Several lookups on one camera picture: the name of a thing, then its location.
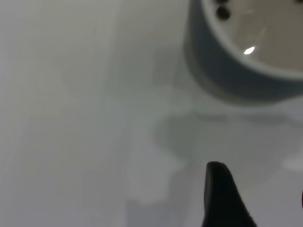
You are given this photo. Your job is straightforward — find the dark grey-blue ceramic mug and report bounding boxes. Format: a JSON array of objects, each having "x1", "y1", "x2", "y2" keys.
[{"x1": 184, "y1": 0, "x2": 303, "y2": 102}]

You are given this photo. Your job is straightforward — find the few loose coffee beans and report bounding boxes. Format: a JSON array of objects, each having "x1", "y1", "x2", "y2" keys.
[{"x1": 215, "y1": 0, "x2": 231, "y2": 19}]

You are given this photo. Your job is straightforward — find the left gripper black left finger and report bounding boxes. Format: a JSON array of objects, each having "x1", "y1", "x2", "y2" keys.
[{"x1": 201, "y1": 161, "x2": 258, "y2": 227}]

